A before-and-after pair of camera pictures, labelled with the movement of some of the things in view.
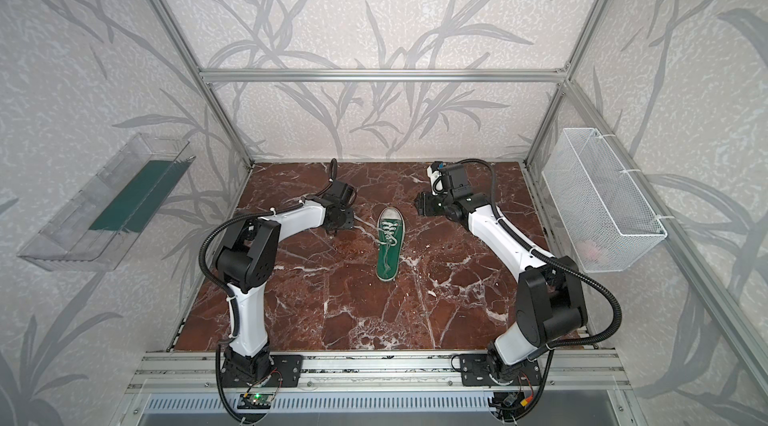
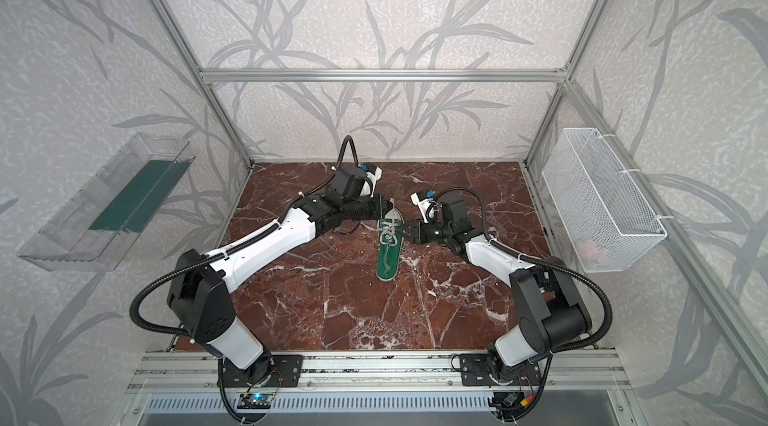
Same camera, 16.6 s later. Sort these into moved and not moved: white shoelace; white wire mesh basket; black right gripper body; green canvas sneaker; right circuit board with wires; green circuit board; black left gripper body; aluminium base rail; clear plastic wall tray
Moved: white shoelace; black left gripper body; black right gripper body
Not moved: right circuit board with wires; green circuit board; aluminium base rail; clear plastic wall tray; white wire mesh basket; green canvas sneaker
